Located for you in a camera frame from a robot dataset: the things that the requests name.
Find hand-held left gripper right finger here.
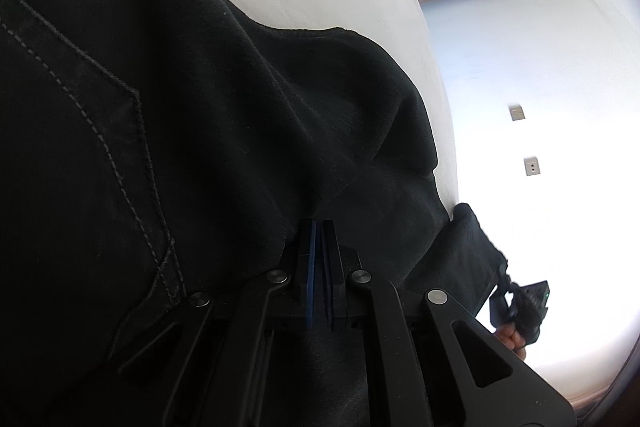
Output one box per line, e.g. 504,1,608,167
321,220,578,427

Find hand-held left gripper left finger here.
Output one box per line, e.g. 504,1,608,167
117,218,318,427

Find black denim pants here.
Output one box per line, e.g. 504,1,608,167
0,0,508,427

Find person's right hand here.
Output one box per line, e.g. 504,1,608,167
495,324,528,360

